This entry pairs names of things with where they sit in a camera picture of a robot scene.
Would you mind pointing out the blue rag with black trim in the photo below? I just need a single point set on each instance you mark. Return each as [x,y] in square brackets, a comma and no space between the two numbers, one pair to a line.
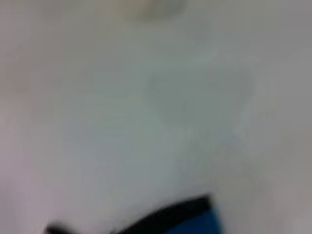
[185,219]

